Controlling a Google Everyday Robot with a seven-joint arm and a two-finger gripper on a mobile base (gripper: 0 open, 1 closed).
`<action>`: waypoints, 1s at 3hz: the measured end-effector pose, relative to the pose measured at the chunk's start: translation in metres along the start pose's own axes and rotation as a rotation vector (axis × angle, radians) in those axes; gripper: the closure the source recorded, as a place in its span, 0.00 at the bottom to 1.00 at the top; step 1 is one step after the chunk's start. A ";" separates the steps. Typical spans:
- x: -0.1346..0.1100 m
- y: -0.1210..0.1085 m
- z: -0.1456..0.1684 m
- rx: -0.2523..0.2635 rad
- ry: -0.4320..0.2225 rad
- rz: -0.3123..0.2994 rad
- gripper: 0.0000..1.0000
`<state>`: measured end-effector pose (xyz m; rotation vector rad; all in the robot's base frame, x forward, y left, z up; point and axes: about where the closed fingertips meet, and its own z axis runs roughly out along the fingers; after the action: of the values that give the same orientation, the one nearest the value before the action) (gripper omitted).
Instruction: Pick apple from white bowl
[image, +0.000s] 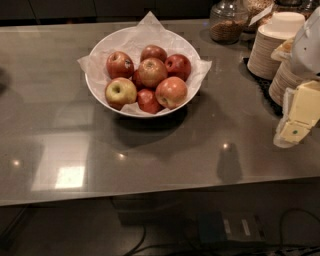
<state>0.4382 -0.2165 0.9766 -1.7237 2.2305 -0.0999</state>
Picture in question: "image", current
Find rear stack paper plates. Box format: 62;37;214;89
247;24;294;80

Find front stack paper plates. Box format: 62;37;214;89
269;60;303;106

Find glass jar with cereal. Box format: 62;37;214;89
209;0;248;44

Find white bowl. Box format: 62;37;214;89
84;26;203;119

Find stack of white bowls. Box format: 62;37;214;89
258;12;305;40

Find white label card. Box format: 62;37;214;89
248;4;274;26

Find black tray mat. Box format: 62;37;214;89
242;57;283;117

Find red apple back left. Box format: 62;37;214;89
106;51;134;79

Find yellow-green apple front left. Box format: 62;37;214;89
105;77;137;110

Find red-yellow apple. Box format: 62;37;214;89
155;77;188;110
138;58;168;88

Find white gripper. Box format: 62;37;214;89
271;7;320;148

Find black cable on floor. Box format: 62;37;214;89
123;207;320;256

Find red apple back right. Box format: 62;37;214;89
165;54;191;81

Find dark red apple back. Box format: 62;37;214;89
140;45;167;62

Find dark red apple front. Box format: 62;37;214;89
137;89;163;114

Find dark box under table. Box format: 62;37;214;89
197;211;266;247

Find white paper liner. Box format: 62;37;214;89
77;11;213;117

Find hidden dark red apple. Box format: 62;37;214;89
132;70;144;91

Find stack paper plates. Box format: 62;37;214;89
269;60;303;106
247;24;294;80

